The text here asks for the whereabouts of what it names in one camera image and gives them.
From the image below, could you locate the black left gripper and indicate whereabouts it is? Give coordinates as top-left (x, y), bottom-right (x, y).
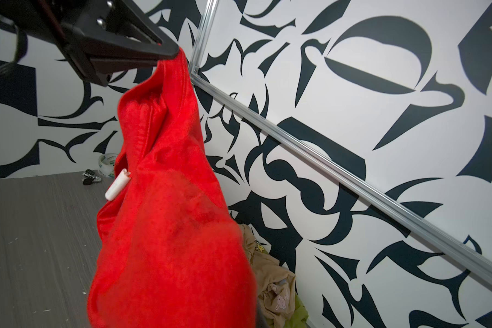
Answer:
top-left (0, 1), bottom-right (179, 86)

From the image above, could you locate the red cloth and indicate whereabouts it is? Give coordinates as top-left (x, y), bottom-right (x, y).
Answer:
top-left (87, 52), bottom-right (257, 327)

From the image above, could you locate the tan cloth with pink flower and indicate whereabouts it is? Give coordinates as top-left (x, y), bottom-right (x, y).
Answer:
top-left (239, 224), bottom-right (296, 327)

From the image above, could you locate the green cloth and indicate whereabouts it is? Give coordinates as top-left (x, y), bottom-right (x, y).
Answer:
top-left (267, 294), bottom-right (309, 328)

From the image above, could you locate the clear tape roll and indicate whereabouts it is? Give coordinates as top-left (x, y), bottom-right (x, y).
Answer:
top-left (98, 153), bottom-right (118, 178)

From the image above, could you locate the black binder clip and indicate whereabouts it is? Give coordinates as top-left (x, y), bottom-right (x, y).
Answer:
top-left (81, 169), bottom-right (102, 185)

